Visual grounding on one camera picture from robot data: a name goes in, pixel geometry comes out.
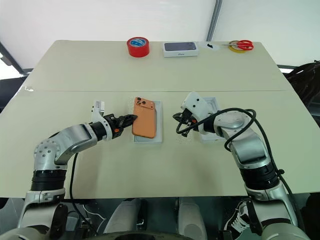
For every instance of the white phone box lid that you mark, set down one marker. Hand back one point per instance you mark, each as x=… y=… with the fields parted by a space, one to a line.
x=212 y=103

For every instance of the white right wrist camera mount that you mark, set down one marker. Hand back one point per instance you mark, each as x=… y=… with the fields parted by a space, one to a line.
x=196 y=103

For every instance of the black bag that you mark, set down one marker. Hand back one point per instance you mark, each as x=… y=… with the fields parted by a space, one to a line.
x=306 y=82

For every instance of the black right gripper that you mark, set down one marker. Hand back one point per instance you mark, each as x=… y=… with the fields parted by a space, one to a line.
x=188 y=118

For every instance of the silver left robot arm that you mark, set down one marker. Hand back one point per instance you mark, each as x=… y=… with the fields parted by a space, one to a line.
x=72 y=140

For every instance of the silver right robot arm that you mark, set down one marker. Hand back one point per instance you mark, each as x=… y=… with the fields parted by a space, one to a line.
x=250 y=147

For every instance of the red tape roll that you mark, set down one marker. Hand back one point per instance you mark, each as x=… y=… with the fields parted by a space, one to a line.
x=138 y=47

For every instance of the grey metal pole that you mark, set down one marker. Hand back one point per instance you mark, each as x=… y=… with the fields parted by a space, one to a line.
x=213 y=20

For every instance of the grey rounded robot leg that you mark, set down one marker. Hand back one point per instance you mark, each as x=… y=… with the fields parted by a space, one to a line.
x=191 y=217
x=122 y=215

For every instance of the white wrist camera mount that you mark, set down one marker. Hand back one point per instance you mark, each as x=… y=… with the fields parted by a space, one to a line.
x=98 y=112
x=196 y=103

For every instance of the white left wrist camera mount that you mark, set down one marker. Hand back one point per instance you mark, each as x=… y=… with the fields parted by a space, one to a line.
x=98 y=112

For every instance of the orange phone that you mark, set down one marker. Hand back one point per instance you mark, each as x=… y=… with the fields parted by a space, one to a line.
x=145 y=120

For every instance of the yellow tape roll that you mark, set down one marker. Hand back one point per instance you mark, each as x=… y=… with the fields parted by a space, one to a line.
x=236 y=48

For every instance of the dark metal frame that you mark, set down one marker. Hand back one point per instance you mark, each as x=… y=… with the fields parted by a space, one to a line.
x=12 y=61

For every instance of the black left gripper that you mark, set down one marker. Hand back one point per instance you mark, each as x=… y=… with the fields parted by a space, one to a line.
x=115 y=125

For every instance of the white box with phone picture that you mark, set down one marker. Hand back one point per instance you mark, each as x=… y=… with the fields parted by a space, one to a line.
x=181 y=48

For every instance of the clear tape scrap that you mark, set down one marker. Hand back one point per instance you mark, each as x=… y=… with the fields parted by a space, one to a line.
x=29 y=88

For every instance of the small black item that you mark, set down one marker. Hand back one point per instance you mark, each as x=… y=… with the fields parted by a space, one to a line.
x=209 y=45

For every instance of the clear plastic wrap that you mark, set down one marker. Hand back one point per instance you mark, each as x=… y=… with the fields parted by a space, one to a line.
x=215 y=46

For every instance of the white phone box base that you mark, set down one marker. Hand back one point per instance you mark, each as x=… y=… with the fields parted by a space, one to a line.
x=158 y=125

